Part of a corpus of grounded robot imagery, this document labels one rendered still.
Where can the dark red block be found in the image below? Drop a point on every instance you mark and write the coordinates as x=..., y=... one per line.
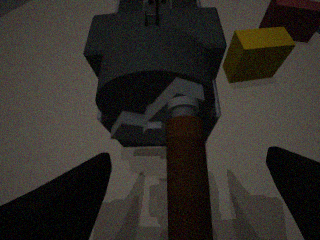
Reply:
x=301, y=18

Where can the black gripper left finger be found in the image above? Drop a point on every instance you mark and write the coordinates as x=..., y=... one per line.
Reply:
x=63, y=209

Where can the olive yellow block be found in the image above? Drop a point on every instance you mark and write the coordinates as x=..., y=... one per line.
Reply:
x=257, y=53

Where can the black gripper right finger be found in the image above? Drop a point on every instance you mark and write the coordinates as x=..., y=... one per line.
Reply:
x=298, y=180

